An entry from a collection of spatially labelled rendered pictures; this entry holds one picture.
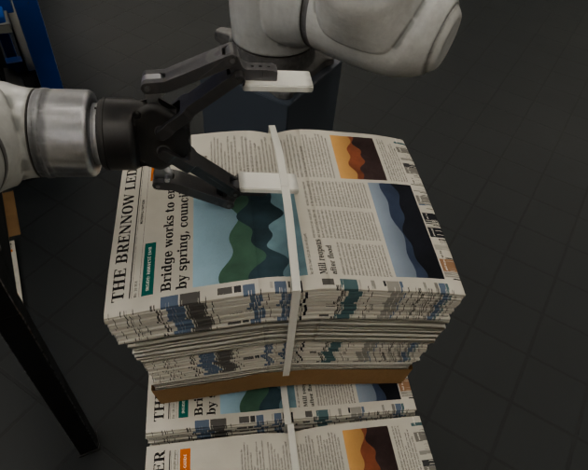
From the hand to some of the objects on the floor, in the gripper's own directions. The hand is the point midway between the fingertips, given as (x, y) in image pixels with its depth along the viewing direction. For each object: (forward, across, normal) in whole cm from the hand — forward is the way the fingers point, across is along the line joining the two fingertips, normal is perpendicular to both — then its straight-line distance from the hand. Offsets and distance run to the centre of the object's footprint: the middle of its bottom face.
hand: (292, 135), depth 58 cm
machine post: (-68, +120, -150) cm, 204 cm away
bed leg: (-44, +119, -15) cm, 128 cm away
